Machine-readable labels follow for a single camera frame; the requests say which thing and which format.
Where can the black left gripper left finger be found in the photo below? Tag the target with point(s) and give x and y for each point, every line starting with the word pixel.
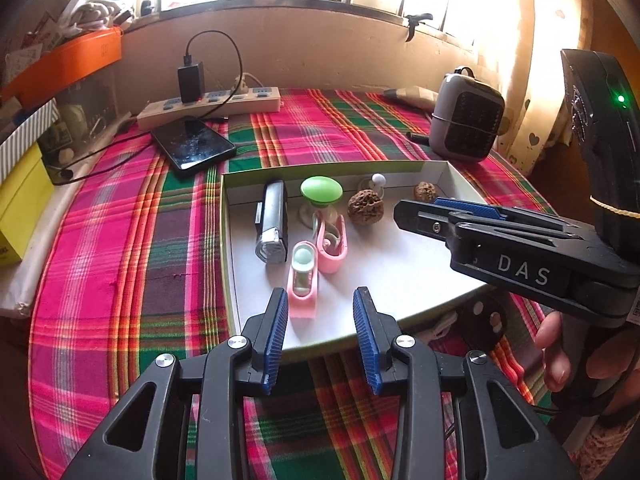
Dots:
pixel 144 435

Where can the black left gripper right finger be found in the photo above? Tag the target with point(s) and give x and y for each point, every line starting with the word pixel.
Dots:
pixel 498 434

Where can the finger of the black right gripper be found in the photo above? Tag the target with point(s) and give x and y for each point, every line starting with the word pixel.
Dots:
pixel 463 233
pixel 515 215

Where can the wrinkled brown walnut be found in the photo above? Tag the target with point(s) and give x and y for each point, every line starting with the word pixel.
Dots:
pixel 365 207

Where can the black round disc with buttons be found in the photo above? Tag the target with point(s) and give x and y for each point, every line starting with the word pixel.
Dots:
pixel 482 322

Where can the pink clip with mint pad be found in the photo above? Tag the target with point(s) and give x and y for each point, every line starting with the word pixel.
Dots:
pixel 303 281

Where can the person's right hand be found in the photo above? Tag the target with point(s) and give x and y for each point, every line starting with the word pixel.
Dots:
pixel 611 360

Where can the small white knob stand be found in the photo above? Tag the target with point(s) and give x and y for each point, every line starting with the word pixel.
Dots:
pixel 375 183

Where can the pink clip in box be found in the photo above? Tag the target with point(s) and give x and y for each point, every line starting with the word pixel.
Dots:
pixel 331 242

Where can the grey portable heater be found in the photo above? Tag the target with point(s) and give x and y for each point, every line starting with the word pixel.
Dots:
pixel 466 117

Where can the green mushroom-shaped knob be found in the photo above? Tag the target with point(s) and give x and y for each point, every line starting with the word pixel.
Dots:
pixel 320 193

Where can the shallow white cardboard box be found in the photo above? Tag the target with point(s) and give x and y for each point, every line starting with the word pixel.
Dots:
pixel 408 275

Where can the beige electric shaver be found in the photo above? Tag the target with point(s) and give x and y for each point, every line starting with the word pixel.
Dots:
pixel 415 96

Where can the silver bike light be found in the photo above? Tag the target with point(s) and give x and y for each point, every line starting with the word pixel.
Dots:
pixel 271 223

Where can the plaid blanket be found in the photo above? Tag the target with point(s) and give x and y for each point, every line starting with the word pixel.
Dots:
pixel 134 271

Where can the beige power strip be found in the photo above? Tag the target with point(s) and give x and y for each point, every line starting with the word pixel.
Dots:
pixel 211 105

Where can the heart-pattern curtain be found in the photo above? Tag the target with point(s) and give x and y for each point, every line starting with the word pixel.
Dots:
pixel 534 100

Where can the black smartphone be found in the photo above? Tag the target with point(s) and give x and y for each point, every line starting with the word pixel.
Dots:
pixel 191 146

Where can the yellow box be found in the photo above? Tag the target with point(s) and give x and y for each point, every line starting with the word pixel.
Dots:
pixel 24 195

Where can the striped grey box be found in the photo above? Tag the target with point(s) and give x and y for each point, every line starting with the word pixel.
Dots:
pixel 26 135

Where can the orange tray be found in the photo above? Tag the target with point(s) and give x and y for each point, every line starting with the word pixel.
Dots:
pixel 64 66

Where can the black charger with cable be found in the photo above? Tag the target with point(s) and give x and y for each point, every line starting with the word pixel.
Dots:
pixel 191 80

